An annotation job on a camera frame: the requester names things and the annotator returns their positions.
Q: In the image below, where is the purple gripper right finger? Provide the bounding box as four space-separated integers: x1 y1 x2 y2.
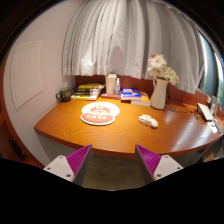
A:
135 144 182 184

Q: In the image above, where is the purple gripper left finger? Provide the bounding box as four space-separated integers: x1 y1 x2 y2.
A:
44 145 93 186

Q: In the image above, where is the white computer mouse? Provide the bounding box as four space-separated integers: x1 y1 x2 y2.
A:
138 114 158 128

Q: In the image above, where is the round cartoon mouse pad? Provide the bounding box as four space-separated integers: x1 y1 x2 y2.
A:
81 102 120 126

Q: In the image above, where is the white ceramic vase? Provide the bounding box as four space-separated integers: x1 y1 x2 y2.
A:
151 79 168 109

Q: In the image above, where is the dark green mug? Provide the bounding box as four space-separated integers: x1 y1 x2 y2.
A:
56 87 72 102

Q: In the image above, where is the white device on desk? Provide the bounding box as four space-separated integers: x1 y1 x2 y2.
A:
197 103 213 121

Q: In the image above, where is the stack of books left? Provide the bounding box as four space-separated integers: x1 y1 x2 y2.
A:
71 83 105 101

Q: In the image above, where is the clear sanitizer bottle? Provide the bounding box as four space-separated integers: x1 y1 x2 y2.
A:
114 78 120 95

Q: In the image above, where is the white plastic container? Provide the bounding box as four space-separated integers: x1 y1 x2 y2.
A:
105 73 117 94

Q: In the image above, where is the white flower bouquet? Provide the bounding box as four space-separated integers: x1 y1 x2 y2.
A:
147 53 179 85

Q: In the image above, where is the white pleated curtain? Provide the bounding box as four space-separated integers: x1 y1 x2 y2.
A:
62 0 204 94

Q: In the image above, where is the black cable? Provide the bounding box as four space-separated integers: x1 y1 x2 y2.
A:
165 83 200 120

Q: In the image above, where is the window frame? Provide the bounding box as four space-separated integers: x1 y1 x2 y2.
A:
200 35 224 109

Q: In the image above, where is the white wall panel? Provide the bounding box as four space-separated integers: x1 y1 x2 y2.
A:
10 40 42 110

